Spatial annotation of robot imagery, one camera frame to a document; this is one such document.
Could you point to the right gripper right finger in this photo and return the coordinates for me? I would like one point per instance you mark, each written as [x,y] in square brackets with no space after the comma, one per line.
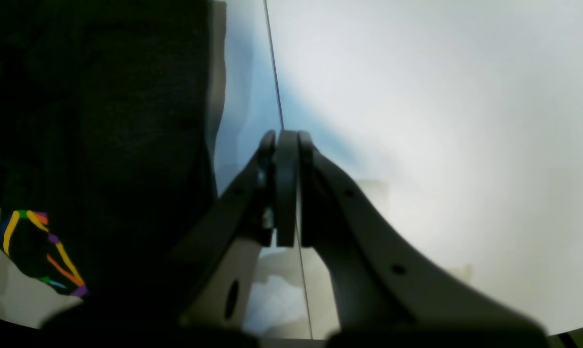
[387,294]

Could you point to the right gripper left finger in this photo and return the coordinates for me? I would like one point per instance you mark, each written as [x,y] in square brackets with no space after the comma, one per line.
[207,277]

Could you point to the black t-shirt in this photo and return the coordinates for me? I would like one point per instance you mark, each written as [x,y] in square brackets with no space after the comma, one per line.
[103,158]

